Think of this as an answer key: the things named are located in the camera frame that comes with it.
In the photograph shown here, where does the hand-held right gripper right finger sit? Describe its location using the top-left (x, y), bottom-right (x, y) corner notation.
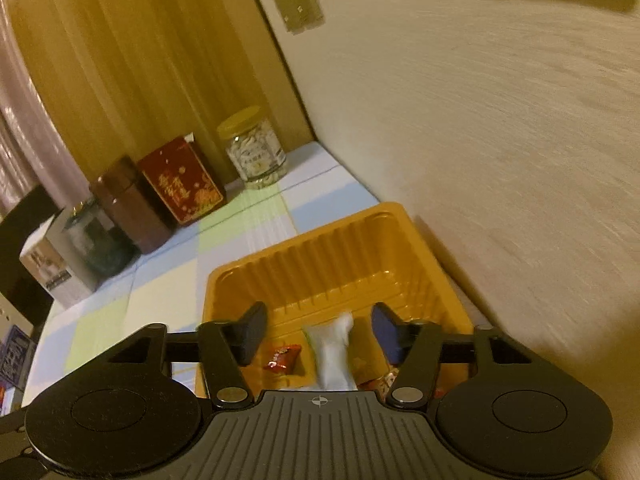
top-left (370, 302), bottom-right (577, 409)

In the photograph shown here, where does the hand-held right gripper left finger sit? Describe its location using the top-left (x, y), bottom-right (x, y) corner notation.
top-left (59, 301), bottom-right (269, 409)

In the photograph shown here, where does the small red twist candy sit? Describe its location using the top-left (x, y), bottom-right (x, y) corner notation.
top-left (263, 343), bottom-right (304, 374)

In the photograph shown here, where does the red snack packet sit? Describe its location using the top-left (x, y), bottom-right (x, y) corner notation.
top-left (359, 366), bottom-right (401, 404)

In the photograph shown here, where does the green white snack packet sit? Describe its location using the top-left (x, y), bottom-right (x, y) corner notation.
top-left (302, 311), bottom-right (361, 392)

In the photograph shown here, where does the orange plastic tray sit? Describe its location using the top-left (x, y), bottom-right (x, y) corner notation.
top-left (201, 202), bottom-right (476, 402)

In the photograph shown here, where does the checked tablecloth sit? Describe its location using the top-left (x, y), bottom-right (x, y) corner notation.
top-left (22, 140), bottom-right (382, 411)

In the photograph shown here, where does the red gold box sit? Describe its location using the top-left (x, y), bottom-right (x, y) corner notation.
top-left (137, 134), bottom-right (226, 226)

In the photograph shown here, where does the brown metal canister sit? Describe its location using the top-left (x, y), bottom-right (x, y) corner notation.
top-left (89, 154), bottom-right (176, 255)

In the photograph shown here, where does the green glass jar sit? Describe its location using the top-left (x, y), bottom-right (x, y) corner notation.
top-left (62, 199), bottom-right (142, 279)

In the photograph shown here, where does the plastic jar yellow lid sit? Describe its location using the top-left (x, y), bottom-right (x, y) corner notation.
top-left (216, 105), bottom-right (290, 191)

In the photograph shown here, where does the white product box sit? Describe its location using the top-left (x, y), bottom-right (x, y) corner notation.
top-left (18, 212), bottom-right (102, 310)

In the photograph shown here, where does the blue milk carton box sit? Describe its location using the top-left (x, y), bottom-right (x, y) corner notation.
top-left (0, 323), bottom-right (39, 392)

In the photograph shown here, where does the yellow curtain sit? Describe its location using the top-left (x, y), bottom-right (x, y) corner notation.
top-left (0, 0), bottom-right (317, 213)

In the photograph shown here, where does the sheer curtain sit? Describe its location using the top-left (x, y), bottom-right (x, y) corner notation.
top-left (0, 25), bottom-right (92, 217)

